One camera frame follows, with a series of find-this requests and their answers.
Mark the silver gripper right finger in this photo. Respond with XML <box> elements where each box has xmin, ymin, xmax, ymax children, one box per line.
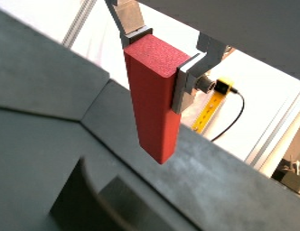
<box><xmin>171</xmin><ymin>33</ymin><xmax>228</xmax><ymax>114</ymax></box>

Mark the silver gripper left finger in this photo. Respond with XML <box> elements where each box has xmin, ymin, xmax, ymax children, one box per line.
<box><xmin>105</xmin><ymin>0</ymin><xmax>153</xmax><ymax>47</ymax></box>

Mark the long red rectangular block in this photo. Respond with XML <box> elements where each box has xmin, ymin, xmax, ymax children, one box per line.
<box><xmin>123</xmin><ymin>34</ymin><xmax>190</xmax><ymax>164</ymax></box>

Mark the black curved fixture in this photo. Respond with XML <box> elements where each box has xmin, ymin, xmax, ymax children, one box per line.
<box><xmin>50</xmin><ymin>158</ymin><xmax>200</xmax><ymax>231</ymax></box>

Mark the yellow bracket with sensor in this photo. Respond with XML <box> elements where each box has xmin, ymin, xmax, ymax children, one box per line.
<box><xmin>191</xmin><ymin>78</ymin><xmax>233</xmax><ymax>134</ymax></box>

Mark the black cable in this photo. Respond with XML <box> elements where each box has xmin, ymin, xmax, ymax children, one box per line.
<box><xmin>209</xmin><ymin>87</ymin><xmax>246</xmax><ymax>143</ymax></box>

